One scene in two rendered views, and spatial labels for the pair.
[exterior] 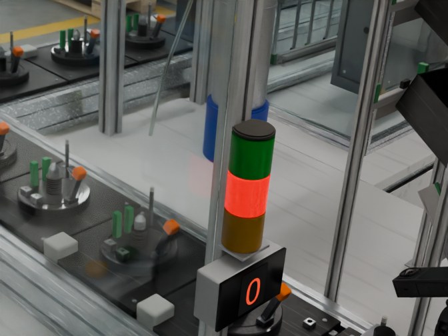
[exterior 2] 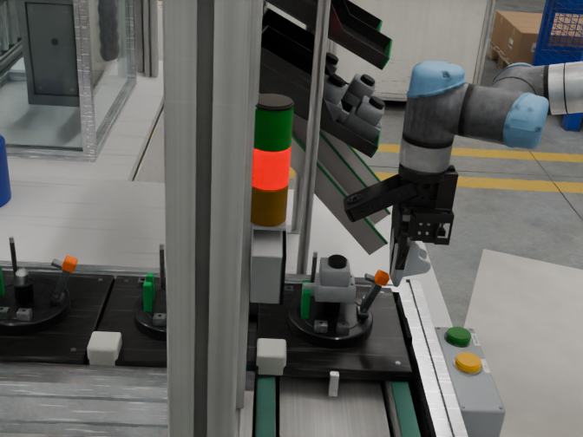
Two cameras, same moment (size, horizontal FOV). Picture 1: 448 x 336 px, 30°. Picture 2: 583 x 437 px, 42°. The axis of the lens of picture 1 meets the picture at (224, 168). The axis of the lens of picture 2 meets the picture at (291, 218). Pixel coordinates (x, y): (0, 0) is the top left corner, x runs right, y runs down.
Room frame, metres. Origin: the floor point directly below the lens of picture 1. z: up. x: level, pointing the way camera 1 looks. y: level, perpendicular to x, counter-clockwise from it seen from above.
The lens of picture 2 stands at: (0.22, 0.53, 1.70)
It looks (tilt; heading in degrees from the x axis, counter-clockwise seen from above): 27 degrees down; 317
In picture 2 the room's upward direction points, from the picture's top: 4 degrees clockwise
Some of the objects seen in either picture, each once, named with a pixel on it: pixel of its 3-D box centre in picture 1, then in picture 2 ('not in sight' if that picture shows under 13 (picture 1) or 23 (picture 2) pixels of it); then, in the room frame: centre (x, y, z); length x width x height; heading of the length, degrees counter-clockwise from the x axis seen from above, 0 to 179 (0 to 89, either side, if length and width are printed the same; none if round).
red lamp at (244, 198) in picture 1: (247, 189); (269, 163); (0.86, -0.03, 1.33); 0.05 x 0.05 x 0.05
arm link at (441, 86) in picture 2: not in sight; (435, 103); (0.86, -0.33, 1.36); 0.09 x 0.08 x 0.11; 26
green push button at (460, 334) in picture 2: not in sight; (458, 337); (0.78, -0.40, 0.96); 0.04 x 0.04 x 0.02
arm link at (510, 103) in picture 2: not in sight; (505, 114); (0.78, -0.39, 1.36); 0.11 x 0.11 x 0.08; 26
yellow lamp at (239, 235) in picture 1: (243, 225); (267, 199); (0.86, -0.03, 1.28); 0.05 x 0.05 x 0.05
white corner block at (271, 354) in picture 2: not in sight; (271, 356); (0.92, -0.10, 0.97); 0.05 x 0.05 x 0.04; 50
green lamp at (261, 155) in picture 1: (251, 151); (271, 125); (0.86, -0.03, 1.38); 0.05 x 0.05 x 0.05
